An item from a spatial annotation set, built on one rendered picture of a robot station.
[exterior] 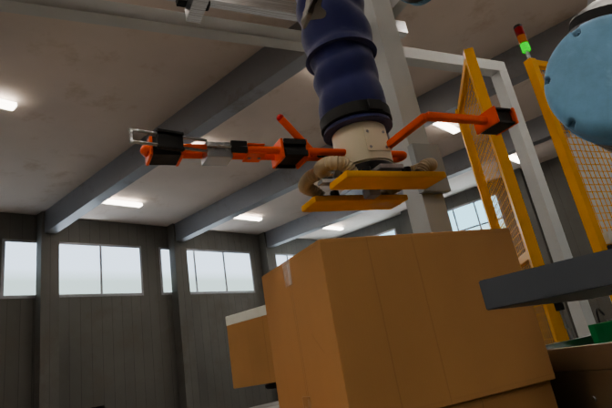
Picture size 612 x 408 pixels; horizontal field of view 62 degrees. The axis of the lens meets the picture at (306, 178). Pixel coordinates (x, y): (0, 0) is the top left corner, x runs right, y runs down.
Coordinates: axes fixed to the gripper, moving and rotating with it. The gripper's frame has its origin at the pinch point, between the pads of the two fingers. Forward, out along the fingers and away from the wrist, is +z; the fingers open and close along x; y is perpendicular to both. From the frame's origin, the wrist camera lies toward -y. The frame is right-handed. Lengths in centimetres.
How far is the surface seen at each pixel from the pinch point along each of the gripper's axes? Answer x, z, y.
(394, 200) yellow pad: -46, 28, 39
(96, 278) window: 124, 923, 16
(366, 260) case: -70, 3, 8
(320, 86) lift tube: -9.5, 23.1, 17.1
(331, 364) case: -91, 7, -4
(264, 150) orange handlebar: -34.1, 19.6, -6.7
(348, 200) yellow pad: -46, 27, 22
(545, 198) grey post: 14, 202, 347
